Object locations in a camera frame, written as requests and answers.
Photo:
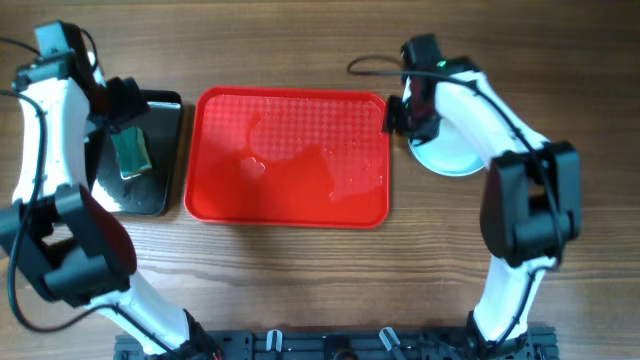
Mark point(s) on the black rectangular tray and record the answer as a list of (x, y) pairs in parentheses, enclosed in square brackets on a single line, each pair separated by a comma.
[(146, 193)]

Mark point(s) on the red plastic tray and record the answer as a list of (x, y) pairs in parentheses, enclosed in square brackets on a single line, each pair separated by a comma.
[(289, 157)]

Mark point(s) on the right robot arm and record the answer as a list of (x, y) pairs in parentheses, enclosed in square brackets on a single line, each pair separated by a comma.
[(531, 206)]

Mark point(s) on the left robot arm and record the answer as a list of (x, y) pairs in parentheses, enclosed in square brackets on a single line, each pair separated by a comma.
[(66, 245)]

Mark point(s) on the light blue plate back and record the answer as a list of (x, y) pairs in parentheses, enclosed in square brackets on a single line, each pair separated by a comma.
[(449, 154)]

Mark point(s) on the green yellow sponge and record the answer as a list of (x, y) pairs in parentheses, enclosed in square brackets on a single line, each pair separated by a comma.
[(131, 152)]

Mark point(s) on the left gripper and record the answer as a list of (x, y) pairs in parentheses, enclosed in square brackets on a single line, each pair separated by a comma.
[(134, 102)]

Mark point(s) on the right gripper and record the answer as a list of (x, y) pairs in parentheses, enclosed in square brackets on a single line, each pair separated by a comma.
[(393, 108)]

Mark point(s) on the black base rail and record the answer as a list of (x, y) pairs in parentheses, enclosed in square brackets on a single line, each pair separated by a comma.
[(433, 343)]

